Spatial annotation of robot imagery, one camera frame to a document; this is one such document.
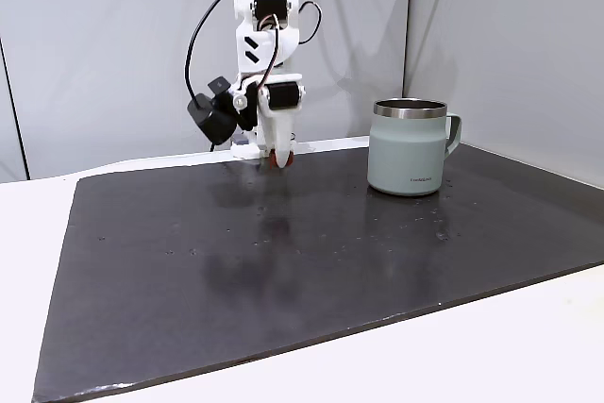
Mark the black rubber table mat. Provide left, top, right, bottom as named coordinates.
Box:
left=31, top=142, right=604, bottom=403

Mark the pale green steel mug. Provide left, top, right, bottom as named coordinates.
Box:
left=367, top=98, right=463, bottom=197

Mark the black gripper-mounted camera box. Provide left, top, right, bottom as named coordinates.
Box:
left=187, top=76, right=239, bottom=145

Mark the thin servo wire loop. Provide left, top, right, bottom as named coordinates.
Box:
left=297, top=0, right=324, bottom=44

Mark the small red cube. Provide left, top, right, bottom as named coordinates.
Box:
left=267, top=151, right=297, bottom=170

